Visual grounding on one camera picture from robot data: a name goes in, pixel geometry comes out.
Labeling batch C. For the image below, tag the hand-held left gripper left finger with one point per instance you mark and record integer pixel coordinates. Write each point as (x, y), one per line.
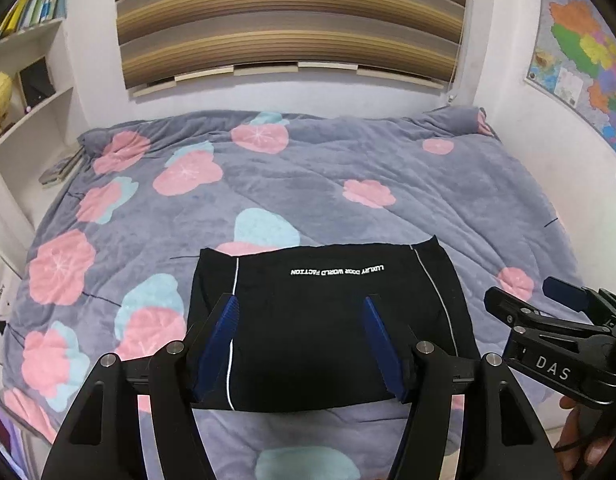
(215, 350)

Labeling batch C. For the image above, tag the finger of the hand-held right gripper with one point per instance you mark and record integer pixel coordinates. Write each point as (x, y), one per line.
(517, 310)
(565, 292)

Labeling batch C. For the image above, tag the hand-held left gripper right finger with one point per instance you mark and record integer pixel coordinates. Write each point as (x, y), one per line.
(385, 350)

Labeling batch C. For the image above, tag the black garment with white piping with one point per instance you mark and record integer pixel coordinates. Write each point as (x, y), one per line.
(313, 320)

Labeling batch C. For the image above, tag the person's right hand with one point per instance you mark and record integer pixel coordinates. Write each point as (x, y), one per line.
(570, 430)

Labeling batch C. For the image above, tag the grey blanket with pink flowers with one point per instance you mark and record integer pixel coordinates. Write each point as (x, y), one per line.
(313, 185)

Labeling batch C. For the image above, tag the stack of flat books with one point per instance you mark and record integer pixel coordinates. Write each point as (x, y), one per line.
(63, 167)

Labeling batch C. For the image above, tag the white bookshelf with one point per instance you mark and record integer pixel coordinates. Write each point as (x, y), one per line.
(33, 115)

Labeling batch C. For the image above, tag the black box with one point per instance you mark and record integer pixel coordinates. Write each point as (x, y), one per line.
(37, 82)

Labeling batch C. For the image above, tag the brown striped window blind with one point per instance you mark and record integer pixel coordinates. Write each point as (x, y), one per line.
(288, 10)

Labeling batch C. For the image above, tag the white paper wall poster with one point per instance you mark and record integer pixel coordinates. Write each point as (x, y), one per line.
(0, 295)

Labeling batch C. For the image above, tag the colourful wall map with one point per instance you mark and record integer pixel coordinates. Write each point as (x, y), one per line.
(582, 50)

